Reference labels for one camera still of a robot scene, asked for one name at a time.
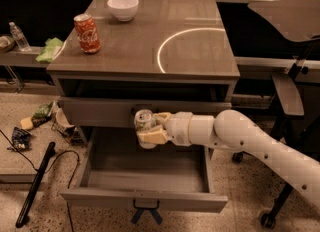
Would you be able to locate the green cloth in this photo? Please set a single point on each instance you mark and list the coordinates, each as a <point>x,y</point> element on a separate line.
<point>48,53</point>

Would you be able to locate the closed grey upper drawer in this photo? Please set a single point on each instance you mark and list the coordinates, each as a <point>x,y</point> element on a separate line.
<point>97,112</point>

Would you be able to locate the open grey lower drawer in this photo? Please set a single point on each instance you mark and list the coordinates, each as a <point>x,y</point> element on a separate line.
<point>118,173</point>

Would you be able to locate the white bowl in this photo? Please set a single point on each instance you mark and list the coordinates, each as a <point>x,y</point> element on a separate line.
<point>123,10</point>

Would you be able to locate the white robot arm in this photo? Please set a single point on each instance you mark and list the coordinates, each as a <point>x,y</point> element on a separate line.
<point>231,131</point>

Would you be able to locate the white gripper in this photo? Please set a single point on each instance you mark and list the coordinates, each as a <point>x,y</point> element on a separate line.
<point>179,126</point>

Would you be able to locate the clear plastic water bottle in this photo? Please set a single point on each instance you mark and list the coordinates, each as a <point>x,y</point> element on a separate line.
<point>19,37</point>

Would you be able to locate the yellow sponge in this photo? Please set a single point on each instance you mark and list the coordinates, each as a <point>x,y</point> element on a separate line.
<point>27,123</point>

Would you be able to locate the black stick on floor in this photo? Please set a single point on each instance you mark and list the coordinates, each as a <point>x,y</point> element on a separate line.
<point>23,215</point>

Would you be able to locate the grey drawer cabinet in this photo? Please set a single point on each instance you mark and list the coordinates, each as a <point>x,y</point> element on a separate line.
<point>175,50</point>

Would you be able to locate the bowl on left shelf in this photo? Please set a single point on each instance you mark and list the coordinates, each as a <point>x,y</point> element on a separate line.
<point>6,43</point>

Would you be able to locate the green snack bag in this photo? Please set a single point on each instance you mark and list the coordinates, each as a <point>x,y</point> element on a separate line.
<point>42,114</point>

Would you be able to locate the blue chip bag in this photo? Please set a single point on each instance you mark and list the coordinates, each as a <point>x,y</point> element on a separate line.
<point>20,140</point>

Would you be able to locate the orange coca-cola can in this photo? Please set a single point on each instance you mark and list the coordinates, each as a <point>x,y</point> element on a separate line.
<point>87,33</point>

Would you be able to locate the black office chair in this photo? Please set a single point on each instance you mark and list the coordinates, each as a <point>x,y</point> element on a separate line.
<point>298,21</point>

